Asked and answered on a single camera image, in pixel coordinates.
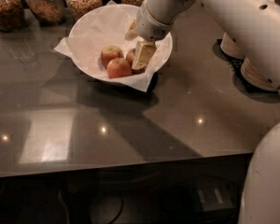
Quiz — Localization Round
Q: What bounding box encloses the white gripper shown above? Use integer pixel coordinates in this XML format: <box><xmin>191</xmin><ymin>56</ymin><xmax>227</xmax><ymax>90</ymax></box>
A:
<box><xmin>125</xmin><ymin>0</ymin><xmax>173</xmax><ymax>70</ymax></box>

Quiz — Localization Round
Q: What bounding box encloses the red apple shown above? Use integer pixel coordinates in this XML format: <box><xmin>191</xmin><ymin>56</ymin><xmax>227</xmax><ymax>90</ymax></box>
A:
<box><xmin>101</xmin><ymin>45</ymin><xmax>124</xmax><ymax>68</ymax></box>
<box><xmin>106</xmin><ymin>58</ymin><xmax>133</xmax><ymax>78</ymax></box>
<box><xmin>125</xmin><ymin>49</ymin><xmax>145</xmax><ymax>75</ymax></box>

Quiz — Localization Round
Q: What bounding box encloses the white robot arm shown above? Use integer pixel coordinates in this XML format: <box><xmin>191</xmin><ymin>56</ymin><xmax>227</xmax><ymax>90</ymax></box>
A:
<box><xmin>125</xmin><ymin>0</ymin><xmax>280</xmax><ymax>224</ymax></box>

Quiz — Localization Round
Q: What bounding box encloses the white bowl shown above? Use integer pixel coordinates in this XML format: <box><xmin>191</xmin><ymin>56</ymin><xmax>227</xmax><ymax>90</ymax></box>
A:
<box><xmin>67</xmin><ymin>4</ymin><xmax>174</xmax><ymax>83</ymax></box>

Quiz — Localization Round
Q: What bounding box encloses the white paper liner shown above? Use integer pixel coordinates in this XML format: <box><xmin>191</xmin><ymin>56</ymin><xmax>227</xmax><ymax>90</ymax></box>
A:
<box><xmin>53</xmin><ymin>0</ymin><xmax>171</xmax><ymax>93</ymax></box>

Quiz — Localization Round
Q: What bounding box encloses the rear stack of paper bowls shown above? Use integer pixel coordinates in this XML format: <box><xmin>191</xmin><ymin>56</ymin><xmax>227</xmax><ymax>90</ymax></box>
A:
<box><xmin>220</xmin><ymin>33</ymin><xmax>245</xmax><ymax>60</ymax></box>

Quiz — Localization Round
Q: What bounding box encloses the stack of paper bowls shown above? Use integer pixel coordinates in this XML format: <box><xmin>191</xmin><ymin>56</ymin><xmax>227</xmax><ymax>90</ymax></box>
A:
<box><xmin>220</xmin><ymin>33</ymin><xmax>245</xmax><ymax>60</ymax></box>
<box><xmin>241</xmin><ymin>57</ymin><xmax>275</xmax><ymax>91</ymax></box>

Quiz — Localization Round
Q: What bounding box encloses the black mat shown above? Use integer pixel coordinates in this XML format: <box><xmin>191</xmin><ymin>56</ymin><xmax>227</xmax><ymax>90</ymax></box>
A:
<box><xmin>220</xmin><ymin>49</ymin><xmax>254</xmax><ymax>93</ymax></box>

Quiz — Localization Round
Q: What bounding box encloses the front stack of paper bowls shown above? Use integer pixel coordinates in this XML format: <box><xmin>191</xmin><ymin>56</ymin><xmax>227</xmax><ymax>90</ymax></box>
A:
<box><xmin>241</xmin><ymin>57</ymin><xmax>275</xmax><ymax>91</ymax></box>

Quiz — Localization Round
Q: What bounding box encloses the far left glass jar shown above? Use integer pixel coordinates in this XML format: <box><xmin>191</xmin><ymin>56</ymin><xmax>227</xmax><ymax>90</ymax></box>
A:
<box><xmin>0</xmin><ymin>0</ymin><xmax>26</xmax><ymax>32</ymax></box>

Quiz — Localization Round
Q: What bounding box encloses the dark box under table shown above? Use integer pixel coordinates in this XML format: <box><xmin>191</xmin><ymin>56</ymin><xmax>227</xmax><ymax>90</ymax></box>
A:
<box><xmin>195</xmin><ymin>180</ymin><xmax>237</xmax><ymax>213</ymax></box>

